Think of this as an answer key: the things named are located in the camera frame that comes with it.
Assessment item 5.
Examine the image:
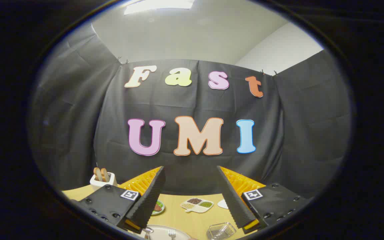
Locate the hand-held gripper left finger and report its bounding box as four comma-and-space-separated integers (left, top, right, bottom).
69, 166, 166, 234

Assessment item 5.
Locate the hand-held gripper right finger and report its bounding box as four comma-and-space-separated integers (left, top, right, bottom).
216, 165, 313, 234

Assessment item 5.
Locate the pale green food plate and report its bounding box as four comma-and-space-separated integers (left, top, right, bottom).
151, 200, 165, 216

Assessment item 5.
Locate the round white plate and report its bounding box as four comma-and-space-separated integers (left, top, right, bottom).
142, 224, 191, 240

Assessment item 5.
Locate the white divided dish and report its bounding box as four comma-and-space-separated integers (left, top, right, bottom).
180, 197, 214, 213

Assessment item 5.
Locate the white toaster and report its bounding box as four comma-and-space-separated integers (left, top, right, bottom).
90, 172, 117, 191

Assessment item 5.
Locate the ceiling light panel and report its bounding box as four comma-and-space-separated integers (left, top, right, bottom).
124, 0, 196, 15

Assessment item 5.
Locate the metal wire basket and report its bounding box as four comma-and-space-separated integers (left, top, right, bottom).
206, 222, 237, 240

